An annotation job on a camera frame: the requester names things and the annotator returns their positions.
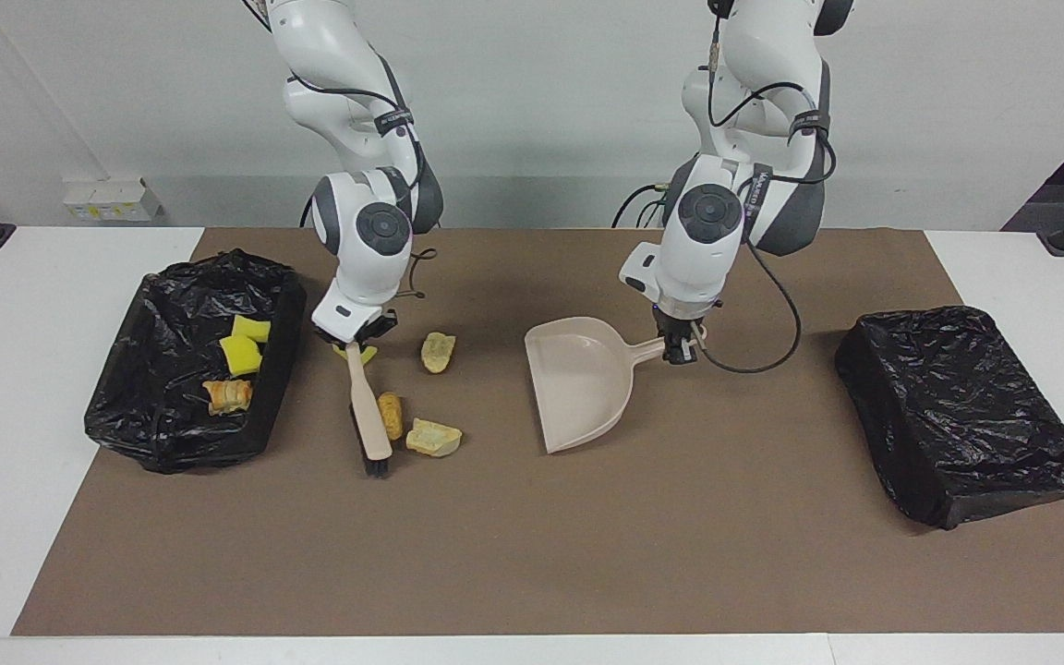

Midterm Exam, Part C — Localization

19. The toy bread roll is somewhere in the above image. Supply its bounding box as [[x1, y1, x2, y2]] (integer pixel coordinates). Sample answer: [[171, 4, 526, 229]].
[[420, 332, 457, 375]]

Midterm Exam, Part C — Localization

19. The beige hand brush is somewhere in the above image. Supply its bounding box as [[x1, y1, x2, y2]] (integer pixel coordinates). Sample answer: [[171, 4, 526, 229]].
[[345, 342, 394, 478]]

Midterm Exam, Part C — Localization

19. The beige plastic dustpan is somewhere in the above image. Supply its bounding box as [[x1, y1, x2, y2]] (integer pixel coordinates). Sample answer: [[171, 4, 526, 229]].
[[524, 317, 681, 455]]

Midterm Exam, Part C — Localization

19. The pale bread slice piece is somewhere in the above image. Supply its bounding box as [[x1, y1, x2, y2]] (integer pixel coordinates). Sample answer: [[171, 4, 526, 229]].
[[405, 417, 464, 459]]

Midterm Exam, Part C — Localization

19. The large yellow sponge piece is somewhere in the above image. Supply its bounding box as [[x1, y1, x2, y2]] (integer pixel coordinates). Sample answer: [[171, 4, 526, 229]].
[[220, 334, 263, 377]]

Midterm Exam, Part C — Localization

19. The toy croissant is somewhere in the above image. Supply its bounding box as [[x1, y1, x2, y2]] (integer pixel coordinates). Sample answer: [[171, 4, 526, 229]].
[[202, 379, 254, 417]]

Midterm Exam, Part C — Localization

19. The open black bag bin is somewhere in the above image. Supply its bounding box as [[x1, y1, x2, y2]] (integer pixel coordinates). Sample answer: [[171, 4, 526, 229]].
[[84, 248, 308, 475]]

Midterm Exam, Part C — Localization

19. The closed black bag bin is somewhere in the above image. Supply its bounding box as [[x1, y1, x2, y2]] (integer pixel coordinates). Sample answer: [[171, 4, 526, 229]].
[[834, 306, 1064, 531]]

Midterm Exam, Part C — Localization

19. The brown paper table mat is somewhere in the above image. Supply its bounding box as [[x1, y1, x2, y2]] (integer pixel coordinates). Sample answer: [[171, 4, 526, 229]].
[[12, 228, 1064, 636]]

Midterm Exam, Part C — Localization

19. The white box on table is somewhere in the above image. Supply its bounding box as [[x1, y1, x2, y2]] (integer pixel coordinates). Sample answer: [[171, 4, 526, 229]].
[[63, 178, 163, 223]]

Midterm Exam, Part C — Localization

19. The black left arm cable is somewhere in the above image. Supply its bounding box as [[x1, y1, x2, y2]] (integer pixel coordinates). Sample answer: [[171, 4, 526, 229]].
[[703, 0, 838, 375]]

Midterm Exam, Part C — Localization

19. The black left base cable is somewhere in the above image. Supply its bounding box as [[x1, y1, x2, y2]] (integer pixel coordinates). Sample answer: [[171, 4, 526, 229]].
[[611, 182, 676, 228]]

